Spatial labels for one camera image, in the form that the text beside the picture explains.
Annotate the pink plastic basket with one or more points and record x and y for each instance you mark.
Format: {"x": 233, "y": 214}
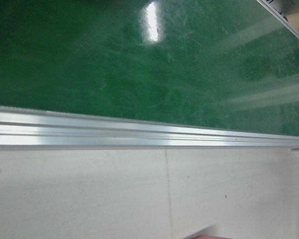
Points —
{"x": 209, "y": 237}

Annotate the green conveyor belt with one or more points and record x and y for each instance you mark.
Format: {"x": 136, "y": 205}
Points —
{"x": 89, "y": 62}

